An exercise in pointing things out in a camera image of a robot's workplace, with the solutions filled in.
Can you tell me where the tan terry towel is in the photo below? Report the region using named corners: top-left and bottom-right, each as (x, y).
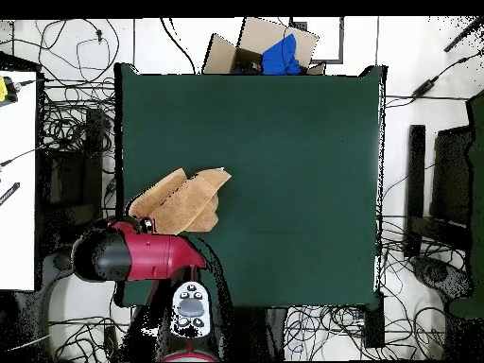
top-left (127, 166), bottom-right (233, 236)

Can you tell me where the black flat strip tool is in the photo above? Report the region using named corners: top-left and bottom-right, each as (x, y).
top-left (0, 181), bottom-right (21, 207)

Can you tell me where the dark green table cloth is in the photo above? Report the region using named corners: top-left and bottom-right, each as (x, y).
top-left (113, 61), bottom-right (388, 308)

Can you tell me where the open cardboard box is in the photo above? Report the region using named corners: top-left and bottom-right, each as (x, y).
top-left (201, 16), bottom-right (327, 76)

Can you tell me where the blue cloth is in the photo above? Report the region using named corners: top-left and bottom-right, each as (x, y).
top-left (261, 33), bottom-right (303, 76)

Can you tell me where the black equipment case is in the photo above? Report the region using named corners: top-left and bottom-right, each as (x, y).
top-left (41, 107), bottom-right (105, 247)

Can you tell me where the black upright bar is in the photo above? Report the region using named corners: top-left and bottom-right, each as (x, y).
top-left (405, 124), bottom-right (427, 259)

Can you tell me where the black floor box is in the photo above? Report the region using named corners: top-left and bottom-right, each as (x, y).
top-left (363, 290), bottom-right (386, 349)

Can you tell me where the black power strip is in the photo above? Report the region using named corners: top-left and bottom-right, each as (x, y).
top-left (103, 325), bottom-right (121, 362)

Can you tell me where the black panel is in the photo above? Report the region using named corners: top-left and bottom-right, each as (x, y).
top-left (429, 126), bottom-right (474, 228)

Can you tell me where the black power adapter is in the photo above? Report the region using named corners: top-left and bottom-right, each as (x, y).
top-left (410, 77), bottom-right (437, 98)

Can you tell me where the white side table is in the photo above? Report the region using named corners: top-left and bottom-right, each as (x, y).
top-left (0, 69), bottom-right (39, 292)

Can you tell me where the green cloth covered stand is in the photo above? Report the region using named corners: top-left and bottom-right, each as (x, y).
top-left (447, 90), bottom-right (484, 319)

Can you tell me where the yellow and black device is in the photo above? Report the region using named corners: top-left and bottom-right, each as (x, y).
top-left (0, 76), bottom-right (19, 109)

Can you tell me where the black rod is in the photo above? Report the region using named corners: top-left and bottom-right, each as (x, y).
top-left (443, 16), bottom-right (484, 53)

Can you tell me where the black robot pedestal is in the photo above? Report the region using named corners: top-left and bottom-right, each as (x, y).
top-left (218, 306), bottom-right (288, 362)

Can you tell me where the dark square frame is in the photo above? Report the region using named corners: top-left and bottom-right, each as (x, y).
top-left (289, 16), bottom-right (345, 64)

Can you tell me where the grey pedestal leg with foot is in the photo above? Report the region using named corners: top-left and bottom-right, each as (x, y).
top-left (37, 244), bottom-right (114, 353)
top-left (410, 255), bottom-right (474, 303)

